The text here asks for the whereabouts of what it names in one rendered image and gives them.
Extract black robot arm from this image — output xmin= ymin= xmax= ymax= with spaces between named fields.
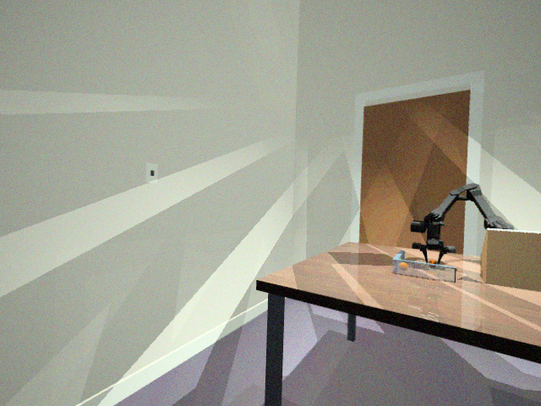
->
xmin=411 ymin=184 xmax=514 ymax=250

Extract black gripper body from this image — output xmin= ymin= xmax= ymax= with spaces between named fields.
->
xmin=412 ymin=233 xmax=456 ymax=253

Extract clear low corner walls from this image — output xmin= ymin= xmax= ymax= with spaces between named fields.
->
xmin=393 ymin=260 xmax=455 ymax=283

